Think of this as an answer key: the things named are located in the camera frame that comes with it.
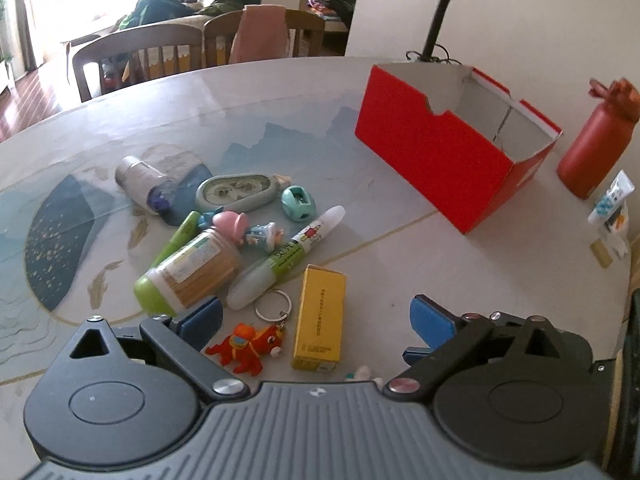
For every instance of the green marker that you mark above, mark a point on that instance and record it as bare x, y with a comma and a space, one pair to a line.
177, 237

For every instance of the small tan packet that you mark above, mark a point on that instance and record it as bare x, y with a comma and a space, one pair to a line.
601, 253

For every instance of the white blue cream tube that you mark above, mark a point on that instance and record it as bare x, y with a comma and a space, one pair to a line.
607, 200

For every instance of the small white orange tube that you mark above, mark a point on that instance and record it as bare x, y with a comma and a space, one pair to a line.
619, 235

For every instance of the red cardboard box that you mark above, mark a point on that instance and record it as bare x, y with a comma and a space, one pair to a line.
425, 150

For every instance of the black gooseneck desk lamp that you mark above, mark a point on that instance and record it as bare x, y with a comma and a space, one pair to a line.
440, 15

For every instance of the dark clothes pile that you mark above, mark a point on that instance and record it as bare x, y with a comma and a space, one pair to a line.
155, 7

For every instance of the colourful clutter pile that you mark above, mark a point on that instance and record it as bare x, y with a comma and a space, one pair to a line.
335, 5

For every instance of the toothpick jar green lid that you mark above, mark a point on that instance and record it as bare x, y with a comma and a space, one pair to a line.
190, 272

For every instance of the white yellow chair cushion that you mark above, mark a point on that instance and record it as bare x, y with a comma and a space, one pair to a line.
170, 62

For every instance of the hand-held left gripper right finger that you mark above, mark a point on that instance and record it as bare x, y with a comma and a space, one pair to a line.
430, 321

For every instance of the teal pencil sharpener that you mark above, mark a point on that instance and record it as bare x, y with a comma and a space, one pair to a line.
296, 203

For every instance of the red water bottle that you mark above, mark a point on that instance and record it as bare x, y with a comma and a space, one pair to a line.
595, 145

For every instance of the white green glue pen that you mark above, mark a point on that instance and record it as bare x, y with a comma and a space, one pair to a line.
280, 262

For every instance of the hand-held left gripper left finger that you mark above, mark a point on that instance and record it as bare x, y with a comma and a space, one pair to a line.
202, 319

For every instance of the wooden chair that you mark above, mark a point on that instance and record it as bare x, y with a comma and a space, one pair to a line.
130, 37
220, 25

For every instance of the yellow cardboard box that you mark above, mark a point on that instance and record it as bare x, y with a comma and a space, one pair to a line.
320, 320

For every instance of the pale green correction tape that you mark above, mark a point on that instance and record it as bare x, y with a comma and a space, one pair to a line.
235, 192

